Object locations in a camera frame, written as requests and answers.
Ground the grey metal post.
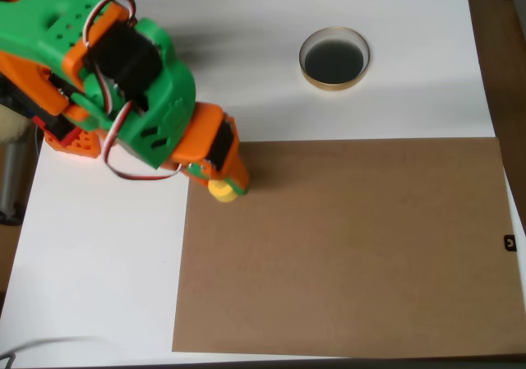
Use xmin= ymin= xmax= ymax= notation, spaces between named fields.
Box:
xmin=0 ymin=138 xmax=40 ymax=226

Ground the brown cardboard sheet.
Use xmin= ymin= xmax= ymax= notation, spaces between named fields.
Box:
xmin=171 ymin=136 xmax=526 ymax=360

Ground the white red servo cable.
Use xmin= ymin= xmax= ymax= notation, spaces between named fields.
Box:
xmin=81 ymin=0 xmax=184 ymax=182

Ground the beige cloth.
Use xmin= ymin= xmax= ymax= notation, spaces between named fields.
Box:
xmin=0 ymin=104 xmax=26 ymax=143

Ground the round dish with gold rim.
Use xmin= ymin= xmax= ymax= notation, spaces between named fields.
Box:
xmin=298 ymin=25 xmax=371 ymax=92

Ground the grey cable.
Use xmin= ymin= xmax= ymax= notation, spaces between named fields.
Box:
xmin=0 ymin=335 xmax=104 ymax=369

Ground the small yellow plastic piece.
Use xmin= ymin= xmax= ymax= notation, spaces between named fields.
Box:
xmin=207 ymin=178 xmax=240 ymax=204

